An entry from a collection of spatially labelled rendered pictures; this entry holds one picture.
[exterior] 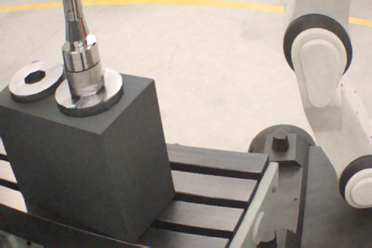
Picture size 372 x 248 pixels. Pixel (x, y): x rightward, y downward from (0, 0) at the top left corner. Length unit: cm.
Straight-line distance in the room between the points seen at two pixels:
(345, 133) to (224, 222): 47
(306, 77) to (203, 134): 158
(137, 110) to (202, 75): 227
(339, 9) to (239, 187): 39
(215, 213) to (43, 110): 27
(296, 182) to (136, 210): 71
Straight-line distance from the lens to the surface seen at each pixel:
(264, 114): 272
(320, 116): 117
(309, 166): 153
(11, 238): 102
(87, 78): 74
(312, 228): 136
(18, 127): 82
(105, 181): 75
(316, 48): 107
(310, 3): 108
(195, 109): 280
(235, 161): 93
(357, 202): 130
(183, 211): 86
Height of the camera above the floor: 155
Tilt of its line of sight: 33 degrees down
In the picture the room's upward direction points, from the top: 9 degrees counter-clockwise
